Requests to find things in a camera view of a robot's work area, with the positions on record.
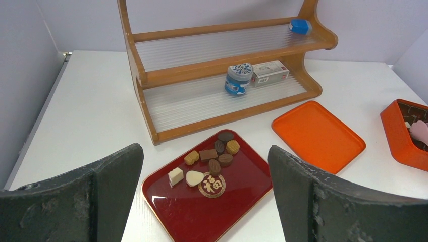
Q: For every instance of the orange compartment box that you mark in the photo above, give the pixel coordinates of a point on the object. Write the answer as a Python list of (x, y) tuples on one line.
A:
[(403, 148)]

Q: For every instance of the brown rectangular chocolate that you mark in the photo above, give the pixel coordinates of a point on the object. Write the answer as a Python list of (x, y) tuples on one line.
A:
[(207, 155)]

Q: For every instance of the white cube chocolate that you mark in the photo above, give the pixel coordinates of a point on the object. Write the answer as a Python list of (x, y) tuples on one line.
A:
[(175, 176)]

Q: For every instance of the white red small box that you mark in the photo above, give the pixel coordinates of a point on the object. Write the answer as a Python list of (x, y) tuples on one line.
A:
[(268, 73)]

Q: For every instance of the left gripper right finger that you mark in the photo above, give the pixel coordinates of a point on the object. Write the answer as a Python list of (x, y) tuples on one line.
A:
[(315, 205)]

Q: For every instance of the tan ridged chocolate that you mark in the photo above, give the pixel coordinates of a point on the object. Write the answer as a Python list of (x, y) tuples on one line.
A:
[(191, 158)]

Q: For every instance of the blue cube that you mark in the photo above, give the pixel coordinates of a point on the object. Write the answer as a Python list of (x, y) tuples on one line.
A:
[(300, 26)]

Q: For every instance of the blue lidded jar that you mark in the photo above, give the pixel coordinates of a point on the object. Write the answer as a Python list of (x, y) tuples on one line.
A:
[(238, 78)]

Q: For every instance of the pink tongs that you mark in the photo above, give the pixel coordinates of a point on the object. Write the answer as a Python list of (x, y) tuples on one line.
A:
[(418, 131)]

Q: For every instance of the wooden three-tier shelf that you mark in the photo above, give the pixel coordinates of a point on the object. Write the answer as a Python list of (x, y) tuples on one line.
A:
[(179, 75)]

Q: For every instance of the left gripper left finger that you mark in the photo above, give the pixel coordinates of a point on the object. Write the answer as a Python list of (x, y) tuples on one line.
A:
[(89, 203)]

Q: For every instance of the orange box lid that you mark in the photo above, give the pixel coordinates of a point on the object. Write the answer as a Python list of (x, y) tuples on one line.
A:
[(318, 137)]

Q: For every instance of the dark red tray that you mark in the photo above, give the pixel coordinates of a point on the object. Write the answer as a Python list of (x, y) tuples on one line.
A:
[(207, 211)]

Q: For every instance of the white heart chocolate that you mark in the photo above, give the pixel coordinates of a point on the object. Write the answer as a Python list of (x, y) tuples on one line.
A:
[(194, 178)]

